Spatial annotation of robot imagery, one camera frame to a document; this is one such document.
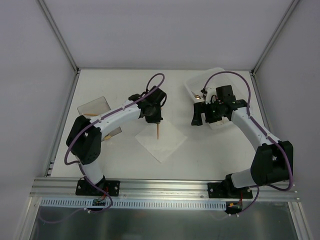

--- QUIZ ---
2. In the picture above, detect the left aluminium frame post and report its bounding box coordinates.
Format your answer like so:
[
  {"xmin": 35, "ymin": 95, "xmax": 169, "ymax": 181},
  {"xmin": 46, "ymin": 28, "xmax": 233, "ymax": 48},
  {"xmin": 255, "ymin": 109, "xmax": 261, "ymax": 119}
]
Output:
[{"xmin": 36, "ymin": 0, "xmax": 79, "ymax": 74}]

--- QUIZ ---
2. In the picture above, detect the aluminium mounting rail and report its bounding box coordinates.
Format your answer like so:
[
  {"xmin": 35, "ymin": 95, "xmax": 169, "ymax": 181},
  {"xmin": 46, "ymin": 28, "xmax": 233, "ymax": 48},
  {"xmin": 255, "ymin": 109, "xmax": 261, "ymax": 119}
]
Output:
[{"xmin": 29, "ymin": 177, "xmax": 301, "ymax": 202}]

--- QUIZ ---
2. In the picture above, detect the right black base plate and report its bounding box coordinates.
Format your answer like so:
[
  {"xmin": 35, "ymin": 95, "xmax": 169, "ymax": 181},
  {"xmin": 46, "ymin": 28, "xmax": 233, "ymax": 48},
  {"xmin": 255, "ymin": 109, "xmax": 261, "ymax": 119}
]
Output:
[{"xmin": 207, "ymin": 181, "xmax": 253, "ymax": 199}]

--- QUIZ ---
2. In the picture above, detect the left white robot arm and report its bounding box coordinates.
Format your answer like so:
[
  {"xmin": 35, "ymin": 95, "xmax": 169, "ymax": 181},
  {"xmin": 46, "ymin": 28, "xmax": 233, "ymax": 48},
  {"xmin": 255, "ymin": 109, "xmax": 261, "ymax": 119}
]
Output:
[{"xmin": 66, "ymin": 91, "xmax": 167, "ymax": 195}]

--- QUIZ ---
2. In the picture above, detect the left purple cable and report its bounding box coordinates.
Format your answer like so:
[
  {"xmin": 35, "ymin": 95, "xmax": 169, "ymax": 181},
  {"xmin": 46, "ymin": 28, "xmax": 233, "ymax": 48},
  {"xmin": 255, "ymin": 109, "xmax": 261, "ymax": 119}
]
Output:
[{"xmin": 64, "ymin": 72, "xmax": 166, "ymax": 213}]

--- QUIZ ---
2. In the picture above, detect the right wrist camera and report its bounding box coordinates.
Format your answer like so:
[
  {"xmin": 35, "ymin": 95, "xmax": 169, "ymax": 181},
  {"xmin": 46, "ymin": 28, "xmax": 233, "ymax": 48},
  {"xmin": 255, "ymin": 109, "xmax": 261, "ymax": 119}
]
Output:
[{"xmin": 200, "ymin": 87, "xmax": 218, "ymax": 105}]

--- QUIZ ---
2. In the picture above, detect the purple cable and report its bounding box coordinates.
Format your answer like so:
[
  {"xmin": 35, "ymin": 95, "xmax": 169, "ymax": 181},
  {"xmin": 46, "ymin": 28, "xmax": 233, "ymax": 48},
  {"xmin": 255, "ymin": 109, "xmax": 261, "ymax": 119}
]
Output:
[
  {"xmin": 199, "ymin": 71, "xmax": 294, "ymax": 217},
  {"xmin": 64, "ymin": 72, "xmax": 166, "ymax": 213}
]

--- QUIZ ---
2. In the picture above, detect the aluminium frame post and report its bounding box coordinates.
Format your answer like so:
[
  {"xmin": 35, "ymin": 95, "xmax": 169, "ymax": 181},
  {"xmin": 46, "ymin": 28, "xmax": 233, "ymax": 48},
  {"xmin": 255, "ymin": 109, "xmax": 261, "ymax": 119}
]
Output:
[
  {"xmin": 251, "ymin": 0, "xmax": 300, "ymax": 77},
  {"xmin": 36, "ymin": 0, "xmax": 79, "ymax": 74}
]

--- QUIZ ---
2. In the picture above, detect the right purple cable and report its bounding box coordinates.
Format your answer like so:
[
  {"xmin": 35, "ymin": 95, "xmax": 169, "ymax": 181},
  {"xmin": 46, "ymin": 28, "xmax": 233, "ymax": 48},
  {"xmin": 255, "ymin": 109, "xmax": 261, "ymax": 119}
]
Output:
[{"xmin": 199, "ymin": 71, "xmax": 294, "ymax": 217}]

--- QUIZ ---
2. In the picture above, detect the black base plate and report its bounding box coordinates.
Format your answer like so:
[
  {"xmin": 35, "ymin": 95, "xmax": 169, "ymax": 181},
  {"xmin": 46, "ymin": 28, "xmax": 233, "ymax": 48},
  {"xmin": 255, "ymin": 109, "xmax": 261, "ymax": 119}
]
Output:
[
  {"xmin": 75, "ymin": 178, "xmax": 120, "ymax": 197},
  {"xmin": 207, "ymin": 181, "xmax": 253, "ymax": 199}
]

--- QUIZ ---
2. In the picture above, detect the white paper napkin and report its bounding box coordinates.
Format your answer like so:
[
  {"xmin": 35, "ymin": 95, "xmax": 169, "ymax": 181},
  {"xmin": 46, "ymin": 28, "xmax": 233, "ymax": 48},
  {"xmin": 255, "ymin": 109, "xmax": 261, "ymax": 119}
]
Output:
[{"xmin": 135, "ymin": 119, "xmax": 187, "ymax": 163}]

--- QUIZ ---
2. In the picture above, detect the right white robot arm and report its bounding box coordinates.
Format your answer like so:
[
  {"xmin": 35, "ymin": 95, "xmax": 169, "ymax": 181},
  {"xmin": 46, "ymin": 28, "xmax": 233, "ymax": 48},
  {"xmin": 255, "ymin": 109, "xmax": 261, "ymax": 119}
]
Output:
[{"xmin": 191, "ymin": 85, "xmax": 294, "ymax": 198}]

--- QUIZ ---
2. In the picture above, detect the smoky transparent plastic box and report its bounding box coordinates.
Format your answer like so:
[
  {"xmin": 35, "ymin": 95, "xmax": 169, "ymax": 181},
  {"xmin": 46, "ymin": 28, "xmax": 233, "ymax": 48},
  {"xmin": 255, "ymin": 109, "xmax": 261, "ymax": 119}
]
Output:
[{"xmin": 77, "ymin": 96, "xmax": 122, "ymax": 141}]

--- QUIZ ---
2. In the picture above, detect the white slotted cable duct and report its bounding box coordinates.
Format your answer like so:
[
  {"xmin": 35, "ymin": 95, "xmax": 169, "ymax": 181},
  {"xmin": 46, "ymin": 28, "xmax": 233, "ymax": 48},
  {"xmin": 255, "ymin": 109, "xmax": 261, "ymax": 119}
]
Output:
[{"xmin": 40, "ymin": 197, "xmax": 227, "ymax": 211}]

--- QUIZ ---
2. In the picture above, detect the orange plastic fork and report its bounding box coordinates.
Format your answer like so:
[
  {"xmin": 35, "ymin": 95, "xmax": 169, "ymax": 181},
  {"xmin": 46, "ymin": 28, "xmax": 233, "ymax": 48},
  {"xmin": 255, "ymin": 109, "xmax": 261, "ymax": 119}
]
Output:
[{"xmin": 83, "ymin": 113, "xmax": 99, "ymax": 117}]

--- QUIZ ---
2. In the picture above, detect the white plastic basket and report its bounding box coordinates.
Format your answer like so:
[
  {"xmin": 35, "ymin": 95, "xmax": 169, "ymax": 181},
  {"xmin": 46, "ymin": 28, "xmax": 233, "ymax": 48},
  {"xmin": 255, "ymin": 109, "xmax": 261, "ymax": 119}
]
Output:
[{"xmin": 184, "ymin": 67, "xmax": 249, "ymax": 131}]

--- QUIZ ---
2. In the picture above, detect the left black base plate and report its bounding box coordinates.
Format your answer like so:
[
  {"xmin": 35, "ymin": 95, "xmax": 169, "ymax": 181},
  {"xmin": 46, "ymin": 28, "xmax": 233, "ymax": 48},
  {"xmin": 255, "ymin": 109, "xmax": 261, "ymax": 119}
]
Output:
[{"xmin": 75, "ymin": 178, "xmax": 120, "ymax": 197}]

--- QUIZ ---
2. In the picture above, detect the right aluminium frame post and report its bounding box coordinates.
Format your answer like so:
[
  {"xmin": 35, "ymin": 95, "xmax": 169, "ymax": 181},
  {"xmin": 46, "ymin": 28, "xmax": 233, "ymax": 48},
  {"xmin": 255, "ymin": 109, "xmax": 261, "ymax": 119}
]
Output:
[{"xmin": 251, "ymin": 0, "xmax": 300, "ymax": 77}]

